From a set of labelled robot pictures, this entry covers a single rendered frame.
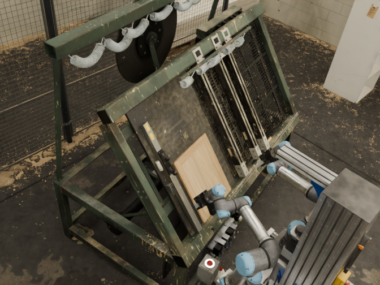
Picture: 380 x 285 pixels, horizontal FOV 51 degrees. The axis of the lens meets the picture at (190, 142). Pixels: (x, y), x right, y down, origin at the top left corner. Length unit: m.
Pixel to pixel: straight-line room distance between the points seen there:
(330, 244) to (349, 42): 4.48
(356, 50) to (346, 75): 0.42
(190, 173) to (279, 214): 1.75
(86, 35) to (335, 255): 1.96
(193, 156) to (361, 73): 3.85
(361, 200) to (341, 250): 0.29
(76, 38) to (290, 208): 3.03
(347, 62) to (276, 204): 2.71
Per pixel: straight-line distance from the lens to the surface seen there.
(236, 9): 4.17
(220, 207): 2.35
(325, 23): 8.05
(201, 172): 3.13
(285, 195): 4.74
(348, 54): 6.38
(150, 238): 3.18
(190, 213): 3.01
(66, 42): 2.60
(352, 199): 2.05
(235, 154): 3.40
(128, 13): 2.97
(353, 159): 5.56
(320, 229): 2.17
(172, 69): 2.90
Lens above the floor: 3.42
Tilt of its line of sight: 42 degrees down
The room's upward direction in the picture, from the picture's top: 6 degrees clockwise
